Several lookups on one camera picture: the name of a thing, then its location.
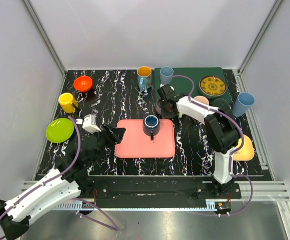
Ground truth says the purple grey mug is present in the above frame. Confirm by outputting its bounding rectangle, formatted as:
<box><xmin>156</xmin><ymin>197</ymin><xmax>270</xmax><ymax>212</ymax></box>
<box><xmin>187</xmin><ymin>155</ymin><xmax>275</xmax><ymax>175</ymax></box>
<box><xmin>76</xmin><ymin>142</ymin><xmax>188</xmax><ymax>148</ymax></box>
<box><xmin>155</xmin><ymin>97</ymin><xmax>167</xmax><ymax>119</ymax></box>

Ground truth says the dark blue mug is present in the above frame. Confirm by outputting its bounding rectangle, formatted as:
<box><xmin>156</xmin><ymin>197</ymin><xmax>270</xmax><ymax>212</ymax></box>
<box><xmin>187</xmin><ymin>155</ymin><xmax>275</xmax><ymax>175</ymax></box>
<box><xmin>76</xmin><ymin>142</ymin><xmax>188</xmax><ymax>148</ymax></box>
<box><xmin>143</xmin><ymin>115</ymin><xmax>160</xmax><ymax>141</ymax></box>

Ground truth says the peach pink mug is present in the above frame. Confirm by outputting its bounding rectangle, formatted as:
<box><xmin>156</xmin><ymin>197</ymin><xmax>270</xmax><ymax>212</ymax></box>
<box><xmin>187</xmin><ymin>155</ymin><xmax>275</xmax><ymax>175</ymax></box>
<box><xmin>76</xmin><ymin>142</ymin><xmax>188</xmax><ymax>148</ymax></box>
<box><xmin>194</xmin><ymin>95</ymin><xmax>209</xmax><ymax>105</ymax></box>

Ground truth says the light blue butterfly mug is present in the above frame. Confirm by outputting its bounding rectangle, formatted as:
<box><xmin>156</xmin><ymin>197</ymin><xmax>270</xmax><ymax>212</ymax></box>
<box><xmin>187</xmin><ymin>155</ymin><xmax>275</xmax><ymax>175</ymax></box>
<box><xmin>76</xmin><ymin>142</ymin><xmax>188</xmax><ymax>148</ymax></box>
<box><xmin>137</xmin><ymin>66</ymin><xmax>152</xmax><ymax>92</ymax></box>

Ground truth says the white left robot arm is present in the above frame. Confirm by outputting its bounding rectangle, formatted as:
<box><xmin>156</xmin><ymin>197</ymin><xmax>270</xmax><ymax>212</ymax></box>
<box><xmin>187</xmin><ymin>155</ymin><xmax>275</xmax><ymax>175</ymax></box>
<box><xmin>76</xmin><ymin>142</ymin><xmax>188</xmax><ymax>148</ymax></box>
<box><xmin>0</xmin><ymin>124</ymin><xmax>126</xmax><ymax>240</ymax></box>

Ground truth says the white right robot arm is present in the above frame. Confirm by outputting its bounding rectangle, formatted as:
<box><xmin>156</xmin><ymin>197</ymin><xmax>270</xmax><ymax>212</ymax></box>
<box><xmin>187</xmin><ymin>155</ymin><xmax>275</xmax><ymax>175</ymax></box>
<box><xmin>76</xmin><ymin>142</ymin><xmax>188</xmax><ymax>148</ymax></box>
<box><xmin>157</xmin><ymin>84</ymin><xmax>243</xmax><ymax>198</ymax></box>

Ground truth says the yellow textured mug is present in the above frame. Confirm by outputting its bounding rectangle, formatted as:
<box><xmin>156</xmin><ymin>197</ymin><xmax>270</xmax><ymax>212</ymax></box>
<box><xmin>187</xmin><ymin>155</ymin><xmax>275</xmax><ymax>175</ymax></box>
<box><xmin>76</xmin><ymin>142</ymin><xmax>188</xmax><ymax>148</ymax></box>
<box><xmin>58</xmin><ymin>92</ymin><xmax>78</xmax><ymax>114</ymax></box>

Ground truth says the dark green mat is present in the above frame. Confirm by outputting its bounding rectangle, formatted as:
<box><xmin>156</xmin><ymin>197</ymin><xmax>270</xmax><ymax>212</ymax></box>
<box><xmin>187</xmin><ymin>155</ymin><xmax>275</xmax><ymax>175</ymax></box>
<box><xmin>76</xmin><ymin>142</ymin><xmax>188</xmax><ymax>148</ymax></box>
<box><xmin>154</xmin><ymin>66</ymin><xmax>233</xmax><ymax>105</ymax></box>

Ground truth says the pink plastic tray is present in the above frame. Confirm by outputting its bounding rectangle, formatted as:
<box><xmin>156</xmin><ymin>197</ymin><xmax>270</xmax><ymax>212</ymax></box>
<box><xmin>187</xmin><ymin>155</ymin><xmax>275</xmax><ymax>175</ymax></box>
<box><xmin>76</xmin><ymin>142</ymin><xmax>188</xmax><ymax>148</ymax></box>
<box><xmin>115</xmin><ymin>119</ymin><xmax>175</xmax><ymax>158</ymax></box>

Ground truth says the light blue plastic cup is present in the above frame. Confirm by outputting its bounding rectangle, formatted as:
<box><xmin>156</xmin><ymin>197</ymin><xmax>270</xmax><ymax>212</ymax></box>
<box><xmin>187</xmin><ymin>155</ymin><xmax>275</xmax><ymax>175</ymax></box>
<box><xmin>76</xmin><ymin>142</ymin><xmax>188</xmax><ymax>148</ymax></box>
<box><xmin>160</xmin><ymin>66</ymin><xmax>174</xmax><ymax>84</ymax></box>

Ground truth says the lime green plate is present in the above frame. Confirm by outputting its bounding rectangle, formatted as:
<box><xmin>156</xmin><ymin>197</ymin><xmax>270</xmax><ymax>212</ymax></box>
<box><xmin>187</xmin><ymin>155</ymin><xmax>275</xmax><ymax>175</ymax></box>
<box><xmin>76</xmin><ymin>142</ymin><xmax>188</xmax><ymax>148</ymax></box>
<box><xmin>45</xmin><ymin>118</ymin><xmax>74</xmax><ymax>144</ymax></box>

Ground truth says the yellow patterned metal bowl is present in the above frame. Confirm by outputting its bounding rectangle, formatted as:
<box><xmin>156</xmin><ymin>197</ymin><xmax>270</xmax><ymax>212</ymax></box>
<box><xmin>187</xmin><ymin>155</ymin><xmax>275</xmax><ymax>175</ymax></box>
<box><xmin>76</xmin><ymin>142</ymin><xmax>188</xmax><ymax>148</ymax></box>
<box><xmin>199</xmin><ymin>75</ymin><xmax>227</xmax><ymax>99</ymax></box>

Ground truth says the orange red bowl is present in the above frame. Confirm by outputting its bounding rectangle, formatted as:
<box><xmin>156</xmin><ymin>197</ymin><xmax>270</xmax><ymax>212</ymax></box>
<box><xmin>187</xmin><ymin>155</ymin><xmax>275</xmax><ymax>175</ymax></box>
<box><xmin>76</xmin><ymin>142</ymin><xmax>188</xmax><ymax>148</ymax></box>
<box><xmin>73</xmin><ymin>76</ymin><xmax>93</xmax><ymax>92</ymax></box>

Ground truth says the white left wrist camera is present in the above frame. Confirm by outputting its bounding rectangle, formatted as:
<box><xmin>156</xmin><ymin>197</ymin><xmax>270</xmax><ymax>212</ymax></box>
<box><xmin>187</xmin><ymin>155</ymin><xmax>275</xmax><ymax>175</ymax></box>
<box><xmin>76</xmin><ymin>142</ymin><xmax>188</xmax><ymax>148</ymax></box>
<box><xmin>75</xmin><ymin>114</ymin><xmax>101</xmax><ymax>134</ymax></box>

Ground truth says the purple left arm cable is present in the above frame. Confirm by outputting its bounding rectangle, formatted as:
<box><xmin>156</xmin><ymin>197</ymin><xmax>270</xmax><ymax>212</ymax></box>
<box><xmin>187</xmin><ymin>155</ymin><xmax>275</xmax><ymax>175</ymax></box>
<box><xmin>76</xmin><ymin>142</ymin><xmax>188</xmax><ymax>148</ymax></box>
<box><xmin>0</xmin><ymin>115</ymin><xmax>119</xmax><ymax>240</ymax></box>

